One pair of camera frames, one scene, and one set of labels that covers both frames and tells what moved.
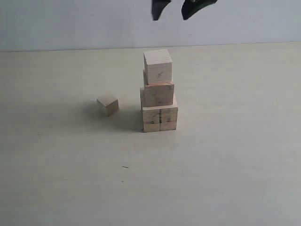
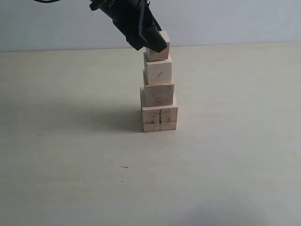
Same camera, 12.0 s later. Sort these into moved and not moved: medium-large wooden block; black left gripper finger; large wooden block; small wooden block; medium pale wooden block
Moved: black left gripper finger; small wooden block
Not moved: medium-large wooden block; medium pale wooden block; large wooden block
